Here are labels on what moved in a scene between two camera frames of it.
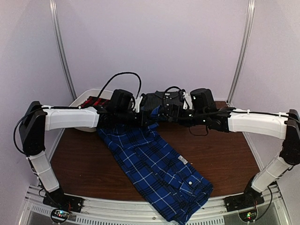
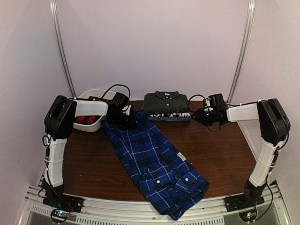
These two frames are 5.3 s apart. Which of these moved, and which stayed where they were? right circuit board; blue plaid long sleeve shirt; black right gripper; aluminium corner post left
Moved: blue plaid long sleeve shirt; black right gripper
Stayed: aluminium corner post left; right circuit board
